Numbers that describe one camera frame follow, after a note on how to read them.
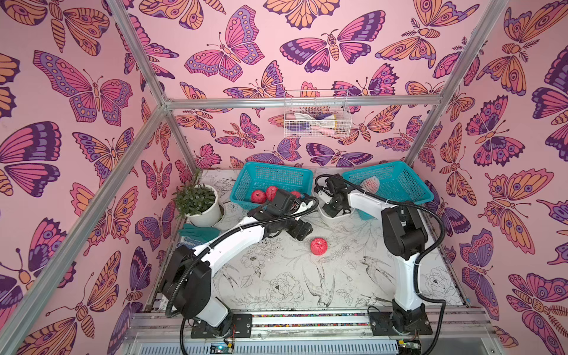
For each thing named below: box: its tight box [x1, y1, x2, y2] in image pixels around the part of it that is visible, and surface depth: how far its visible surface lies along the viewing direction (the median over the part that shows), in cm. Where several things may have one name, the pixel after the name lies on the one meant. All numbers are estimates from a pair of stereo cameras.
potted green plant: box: [172, 168, 222, 228], surface depth 89 cm
